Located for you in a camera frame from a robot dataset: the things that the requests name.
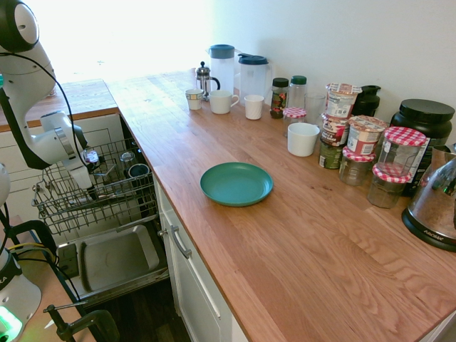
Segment black shaker bottle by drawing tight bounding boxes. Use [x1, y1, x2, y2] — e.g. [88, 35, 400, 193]
[352, 84, 382, 118]

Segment clear pitcher light blue lid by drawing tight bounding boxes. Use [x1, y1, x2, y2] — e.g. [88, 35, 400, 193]
[208, 43, 236, 97]

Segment grey wire dishwasher rack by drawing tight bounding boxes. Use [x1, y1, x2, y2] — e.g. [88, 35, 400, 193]
[31, 137, 160, 236]

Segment glass French press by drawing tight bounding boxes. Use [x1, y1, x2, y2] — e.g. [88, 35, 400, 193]
[195, 61, 221, 103]

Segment clear bottle green cap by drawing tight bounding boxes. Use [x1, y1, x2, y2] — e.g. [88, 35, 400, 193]
[289, 75, 307, 111]

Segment brown chocolate yogurt cup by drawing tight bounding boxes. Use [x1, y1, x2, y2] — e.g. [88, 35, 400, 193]
[321, 113, 351, 147]

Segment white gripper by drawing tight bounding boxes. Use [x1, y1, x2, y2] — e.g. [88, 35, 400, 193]
[67, 162, 98, 201]

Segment black protein powder tub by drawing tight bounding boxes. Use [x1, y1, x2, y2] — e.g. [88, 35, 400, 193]
[390, 98, 456, 197]

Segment large glass jar checked lid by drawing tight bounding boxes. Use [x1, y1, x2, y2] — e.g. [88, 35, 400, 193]
[376, 126, 428, 176]

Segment dishwasher with open door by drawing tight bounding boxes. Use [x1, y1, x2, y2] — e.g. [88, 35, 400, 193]
[55, 113, 171, 309]

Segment yellow ethernet cable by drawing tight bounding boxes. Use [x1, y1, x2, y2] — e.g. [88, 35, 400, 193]
[5, 242, 42, 252]

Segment dark-lidded spice jar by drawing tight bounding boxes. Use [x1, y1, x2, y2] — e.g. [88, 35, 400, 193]
[270, 77, 289, 119]

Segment dark metal C-clamp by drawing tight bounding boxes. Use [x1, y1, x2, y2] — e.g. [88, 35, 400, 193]
[42, 301, 120, 342]

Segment dark green jar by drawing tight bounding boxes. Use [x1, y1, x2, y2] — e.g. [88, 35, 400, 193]
[318, 137, 345, 170]

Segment white yogurt cup red print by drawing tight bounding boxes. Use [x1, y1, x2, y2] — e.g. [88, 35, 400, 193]
[326, 83, 363, 118]

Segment glass jar red checked lid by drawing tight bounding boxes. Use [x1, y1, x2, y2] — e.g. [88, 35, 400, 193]
[366, 164, 413, 209]
[337, 145, 377, 187]
[283, 107, 307, 138]

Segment dark blue mug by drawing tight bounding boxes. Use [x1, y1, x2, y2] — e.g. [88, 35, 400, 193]
[128, 163, 150, 179]

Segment white ribbed cup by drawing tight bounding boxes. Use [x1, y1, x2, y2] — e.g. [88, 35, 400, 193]
[244, 94, 265, 120]

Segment brown robot stand board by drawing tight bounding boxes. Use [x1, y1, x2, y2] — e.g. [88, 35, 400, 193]
[0, 213, 93, 342]

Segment plain white cup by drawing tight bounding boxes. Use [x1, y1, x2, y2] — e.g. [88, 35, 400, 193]
[286, 123, 321, 157]

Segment patterned paper cup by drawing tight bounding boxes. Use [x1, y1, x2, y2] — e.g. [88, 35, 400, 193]
[185, 88, 204, 110]

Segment wide white mug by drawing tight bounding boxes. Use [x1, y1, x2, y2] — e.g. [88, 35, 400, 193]
[208, 90, 240, 115]

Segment clear drinking glass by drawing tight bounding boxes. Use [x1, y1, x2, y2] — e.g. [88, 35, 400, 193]
[304, 93, 327, 125]

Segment teal plastic plate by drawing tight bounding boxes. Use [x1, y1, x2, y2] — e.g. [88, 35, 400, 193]
[199, 162, 274, 207]

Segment white yogurt cup red rim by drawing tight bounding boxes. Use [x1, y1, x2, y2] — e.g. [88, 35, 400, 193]
[347, 115, 388, 156]

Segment steel electric kettle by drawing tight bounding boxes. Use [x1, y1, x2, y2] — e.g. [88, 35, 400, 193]
[401, 142, 456, 253]

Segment clear pitcher dark blue lid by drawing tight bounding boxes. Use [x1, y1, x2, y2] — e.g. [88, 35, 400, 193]
[237, 53, 274, 103]

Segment metal cabinet pull handle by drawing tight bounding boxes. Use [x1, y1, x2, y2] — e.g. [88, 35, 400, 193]
[170, 224, 192, 259]

